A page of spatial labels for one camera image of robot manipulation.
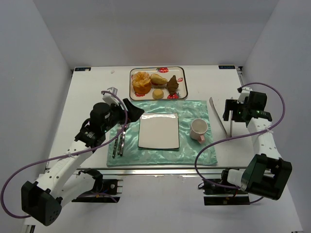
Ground silver metal tongs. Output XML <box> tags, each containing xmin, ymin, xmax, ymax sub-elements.
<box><xmin>209</xmin><ymin>97</ymin><xmax>232</xmax><ymax>138</ymax></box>

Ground brown chocolate croissant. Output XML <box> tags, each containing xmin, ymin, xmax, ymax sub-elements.
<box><xmin>166</xmin><ymin>75</ymin><xmax>179</xmax><ymax>95</ymax></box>

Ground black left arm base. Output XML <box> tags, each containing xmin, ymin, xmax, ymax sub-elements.
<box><xmin>71</xmin><ymin>168</ymin><xmax>123</xmax><ymax>203</ymax></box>

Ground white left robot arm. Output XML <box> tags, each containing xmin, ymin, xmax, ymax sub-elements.
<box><xmin>21</xmin><ymin>99</ymin><xmax>144</xmax><ymax>226</ymax></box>

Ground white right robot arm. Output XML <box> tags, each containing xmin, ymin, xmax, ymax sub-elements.
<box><xmin>222</xmin><ymin>87</ymin><xmax>292</xmax><ymax>200</ymax></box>

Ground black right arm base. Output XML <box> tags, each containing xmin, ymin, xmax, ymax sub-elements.
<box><xmin>198</xmin><ymin>168</ymin><xmax>250</xmax><ymax>206</ymax></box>

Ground large orange muffin bread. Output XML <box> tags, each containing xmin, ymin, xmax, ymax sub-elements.
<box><xmin>132</xmin><ymin>72</ymin><xmax>152</xmax><ymax>94</ymax></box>

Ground silver fork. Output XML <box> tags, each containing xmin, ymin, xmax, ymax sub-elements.
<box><xmin>112</xmin><ymin>124</ymin><xmax>122</xmax><ymax>159</ymax></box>

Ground silver spoon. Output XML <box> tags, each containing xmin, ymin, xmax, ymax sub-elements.
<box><xmin>118</xmin><ymin>125</ymin><xmax>127</xmax><ymax>157</ymax></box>

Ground white square plate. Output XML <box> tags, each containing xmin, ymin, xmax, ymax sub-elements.
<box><xmin>138</xmin><ymin>113</ymin><xmax>180</xmax><ymax>150</ymax></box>

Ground small round yellow bun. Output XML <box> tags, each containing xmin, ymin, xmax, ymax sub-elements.
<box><xmin>153</xmin><ymin>89</ymin><xmax>164</xmax><ymax>100</ymax></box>

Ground strawberry pattern tray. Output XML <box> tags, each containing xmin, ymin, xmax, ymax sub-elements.
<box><xmin>129</xmin><ymin>67</ymin><xmax>188</xmax><ymax>100</ymax></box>

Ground oval sandwich bun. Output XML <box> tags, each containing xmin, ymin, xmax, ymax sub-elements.
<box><xmin>150</xmin><ymin>73</ymin><xmax>168</xmax><ymax>85</ymax></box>

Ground pink mug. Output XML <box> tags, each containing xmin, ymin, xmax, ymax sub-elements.
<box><xmin>190</xmin><ymin>119</ymin><xmax>208</xmax><ymax>144</ymax></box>

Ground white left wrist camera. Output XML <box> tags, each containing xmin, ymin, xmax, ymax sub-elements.
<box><xmin>102</xmin><ymin>93</ymin><xmax>119</xmax><ymax>106</ymax></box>

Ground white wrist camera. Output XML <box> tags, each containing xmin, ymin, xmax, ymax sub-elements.
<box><xmin>102</xmin><ymin>93</ymin><xmax>119</xmax><ymax>106</ymax></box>
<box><xmin>237</xmin><ymin>87</ymin><xmax>253</xmax><ymax>103</ymax></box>

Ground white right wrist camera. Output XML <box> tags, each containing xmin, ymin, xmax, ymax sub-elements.
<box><xmin>237</xmin><ymin>87</ymin><xmax>253</xmax><ymax>103</ymax></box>

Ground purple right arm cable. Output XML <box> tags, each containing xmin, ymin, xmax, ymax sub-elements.
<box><xmin>195</xmin><ymin>82</ymin><xmax>286</xmax><ymax>203</ymax></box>

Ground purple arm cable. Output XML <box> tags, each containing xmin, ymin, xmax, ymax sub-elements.
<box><xmin>0</xmin><ymin>90</ymin><xmax>129</xmax><ymax>218</ymax></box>
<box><xmin>195</xmin><ymin>82</ymin><xmax>286</xmax><ymax>203</ymax></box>

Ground aluminium table frame rail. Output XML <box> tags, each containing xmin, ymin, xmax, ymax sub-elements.
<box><xmin>36</xmin><ymin>166</ymin><xmax>270</xmax><ymax>179</ymax></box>

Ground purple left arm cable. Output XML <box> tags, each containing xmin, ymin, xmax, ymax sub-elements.
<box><xmin>0</xmin><ymin>90</ymin><xmax>129</xmax><ymax>218</ymax></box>

